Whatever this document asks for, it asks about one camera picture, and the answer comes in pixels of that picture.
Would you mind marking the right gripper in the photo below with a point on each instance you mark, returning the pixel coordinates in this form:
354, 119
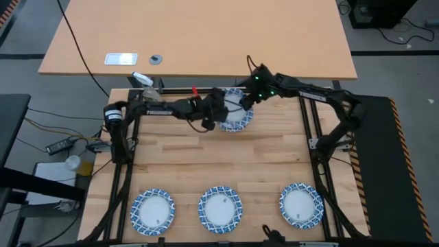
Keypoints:
264, 85

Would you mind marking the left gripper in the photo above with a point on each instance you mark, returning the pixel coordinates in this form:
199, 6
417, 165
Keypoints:
212, 108

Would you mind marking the blue patterned paper bowl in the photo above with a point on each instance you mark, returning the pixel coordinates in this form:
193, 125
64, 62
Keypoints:
220, 210
152, 212
236, 121
301, 206

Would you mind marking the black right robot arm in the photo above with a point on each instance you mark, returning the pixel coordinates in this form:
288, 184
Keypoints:
329, 97

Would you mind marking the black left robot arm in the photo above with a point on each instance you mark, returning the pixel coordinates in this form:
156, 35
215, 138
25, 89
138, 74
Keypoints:
159, 110

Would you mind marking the small red clip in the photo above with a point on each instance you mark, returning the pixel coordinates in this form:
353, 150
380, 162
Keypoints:
195, 91

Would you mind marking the light wooden desk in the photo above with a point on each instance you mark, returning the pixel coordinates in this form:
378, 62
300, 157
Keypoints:
205, 34

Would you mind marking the grey round desk grommet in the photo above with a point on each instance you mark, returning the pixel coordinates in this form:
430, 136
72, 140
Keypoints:
156, 59

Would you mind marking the black mat striped edge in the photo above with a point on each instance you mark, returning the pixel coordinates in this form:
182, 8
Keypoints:
7, 12
384, 164

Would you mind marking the black computer case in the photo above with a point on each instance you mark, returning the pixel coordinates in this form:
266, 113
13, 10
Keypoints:
377, 13

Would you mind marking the silver aluminium bar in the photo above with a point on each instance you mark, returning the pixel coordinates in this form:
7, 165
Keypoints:
319, 245
128, 245

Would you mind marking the small amber container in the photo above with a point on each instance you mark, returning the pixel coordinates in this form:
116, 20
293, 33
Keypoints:
86, 168

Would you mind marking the clear plastic cup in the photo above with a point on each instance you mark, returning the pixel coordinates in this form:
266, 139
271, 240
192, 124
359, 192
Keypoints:
72, 163

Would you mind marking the black power adapter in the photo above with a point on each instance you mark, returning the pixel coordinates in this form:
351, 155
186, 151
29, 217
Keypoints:
61, 145

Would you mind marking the metal clamp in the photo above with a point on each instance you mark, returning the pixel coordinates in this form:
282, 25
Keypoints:
67, 206

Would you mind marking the black metal beam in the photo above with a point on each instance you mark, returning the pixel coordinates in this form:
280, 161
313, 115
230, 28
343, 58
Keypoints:
34, 185

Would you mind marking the black aluminium table frame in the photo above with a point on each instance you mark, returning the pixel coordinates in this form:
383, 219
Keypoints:
175, 91

